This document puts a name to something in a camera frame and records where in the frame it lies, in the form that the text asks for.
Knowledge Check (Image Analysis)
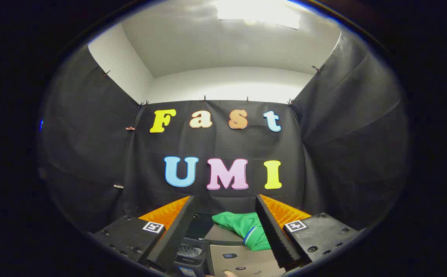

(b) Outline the green polo shirt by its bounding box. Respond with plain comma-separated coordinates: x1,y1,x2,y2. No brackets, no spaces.
212,211,272,252

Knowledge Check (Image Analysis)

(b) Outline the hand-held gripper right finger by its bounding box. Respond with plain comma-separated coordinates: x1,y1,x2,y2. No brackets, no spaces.
255,194,363,270

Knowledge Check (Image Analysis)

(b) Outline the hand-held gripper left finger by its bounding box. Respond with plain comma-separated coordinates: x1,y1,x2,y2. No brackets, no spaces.
92,195,196,274

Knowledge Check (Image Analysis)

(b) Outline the black backdrop cloth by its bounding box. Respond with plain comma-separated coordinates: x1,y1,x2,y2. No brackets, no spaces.
39,31,410,235

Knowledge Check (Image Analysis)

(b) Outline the ceiling light panel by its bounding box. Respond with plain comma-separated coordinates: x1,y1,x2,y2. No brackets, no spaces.
216,0,301,30

